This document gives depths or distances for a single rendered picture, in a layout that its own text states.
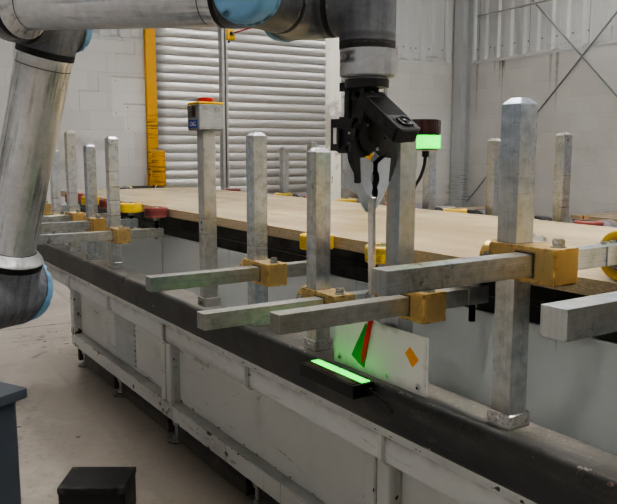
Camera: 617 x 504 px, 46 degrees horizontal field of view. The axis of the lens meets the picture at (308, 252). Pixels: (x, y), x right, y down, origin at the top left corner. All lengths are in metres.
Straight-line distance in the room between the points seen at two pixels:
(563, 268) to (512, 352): 0.15
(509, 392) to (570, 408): 0.24
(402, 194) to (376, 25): 0.28
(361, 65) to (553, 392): 0.64
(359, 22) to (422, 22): 10.34
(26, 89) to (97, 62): 7.63
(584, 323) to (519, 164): 0.40
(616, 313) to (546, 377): 0.62
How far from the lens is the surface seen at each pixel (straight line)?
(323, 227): 1.45
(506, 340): 1.10
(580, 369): 1.30
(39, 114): 1.60
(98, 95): 9.18
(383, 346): 1.30
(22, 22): 1.44
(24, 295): 1.72
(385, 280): 0.86
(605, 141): 10.02
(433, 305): 1.22
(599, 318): 0.72
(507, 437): 1.11
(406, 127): 1.12
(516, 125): 1.06
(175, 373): 2.81
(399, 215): 1.24
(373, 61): 1.17
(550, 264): 1.02
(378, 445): 1.40
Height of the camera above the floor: 1.10
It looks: 8 degrees down
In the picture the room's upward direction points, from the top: straight up
